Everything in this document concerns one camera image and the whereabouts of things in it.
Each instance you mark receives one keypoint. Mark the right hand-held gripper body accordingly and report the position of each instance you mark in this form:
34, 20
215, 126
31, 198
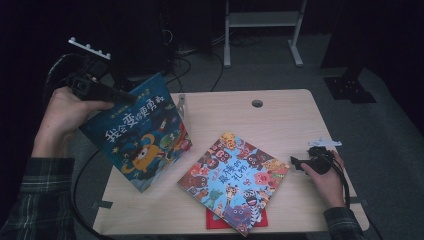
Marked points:
321, 160

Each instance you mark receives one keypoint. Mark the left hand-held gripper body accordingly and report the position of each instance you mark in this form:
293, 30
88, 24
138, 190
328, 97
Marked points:
88, 85

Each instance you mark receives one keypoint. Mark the dark blue monster picture book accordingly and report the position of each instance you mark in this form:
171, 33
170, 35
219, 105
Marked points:
140, 133

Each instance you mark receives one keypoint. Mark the light blue animal picture book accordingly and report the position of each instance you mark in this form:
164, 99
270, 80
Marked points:
233, 183

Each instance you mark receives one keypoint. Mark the red picture book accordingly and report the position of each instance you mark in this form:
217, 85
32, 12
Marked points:
213, 221

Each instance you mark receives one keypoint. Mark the person's right hand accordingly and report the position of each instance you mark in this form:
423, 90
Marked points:
328, 186

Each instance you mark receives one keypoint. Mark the person's left hand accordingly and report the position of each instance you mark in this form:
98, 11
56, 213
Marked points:
60, 120

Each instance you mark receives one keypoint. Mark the grey tape strip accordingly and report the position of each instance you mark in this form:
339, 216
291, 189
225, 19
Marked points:
101, 204
359, 201

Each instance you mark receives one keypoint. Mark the black stand base plate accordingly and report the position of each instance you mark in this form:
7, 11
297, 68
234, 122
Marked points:
350, 90

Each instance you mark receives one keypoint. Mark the white metal stand frame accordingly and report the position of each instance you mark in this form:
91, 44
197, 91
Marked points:
263, 19

